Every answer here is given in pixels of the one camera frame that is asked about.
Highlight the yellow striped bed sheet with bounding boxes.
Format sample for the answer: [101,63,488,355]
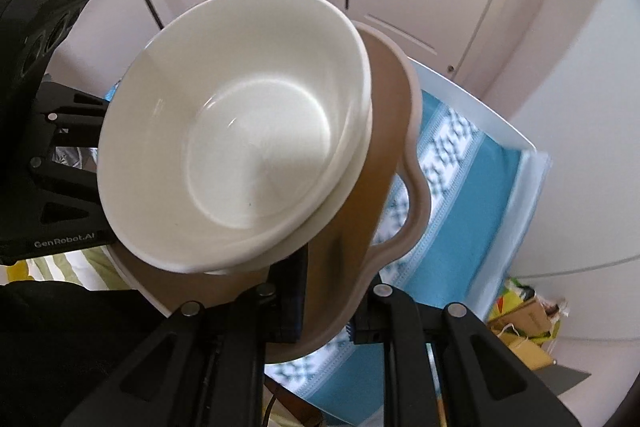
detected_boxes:
[6,247,123,294]

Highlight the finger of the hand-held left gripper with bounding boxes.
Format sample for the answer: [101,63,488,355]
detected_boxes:
[27,153,109,239]
[39,81,109,148]

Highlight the colourful paper bag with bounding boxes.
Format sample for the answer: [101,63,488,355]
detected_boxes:
[494,277,537,319]

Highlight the cream ceramic bowl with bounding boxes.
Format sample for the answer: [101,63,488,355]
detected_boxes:
[97,0,372,270]
[135,104,375,276]

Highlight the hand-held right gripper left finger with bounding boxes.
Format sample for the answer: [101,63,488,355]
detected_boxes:
[60,249,311,427]

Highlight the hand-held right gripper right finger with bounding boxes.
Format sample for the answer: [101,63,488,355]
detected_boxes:
[350,284,583,427]

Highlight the blue patterned tablecloth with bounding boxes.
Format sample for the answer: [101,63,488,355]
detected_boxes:
[105,84,538,423]

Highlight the beige plastic basin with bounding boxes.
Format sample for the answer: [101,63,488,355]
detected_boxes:
[112,21,433,364]

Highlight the cardboard box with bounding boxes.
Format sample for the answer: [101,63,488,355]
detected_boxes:
[487,297,557,374]

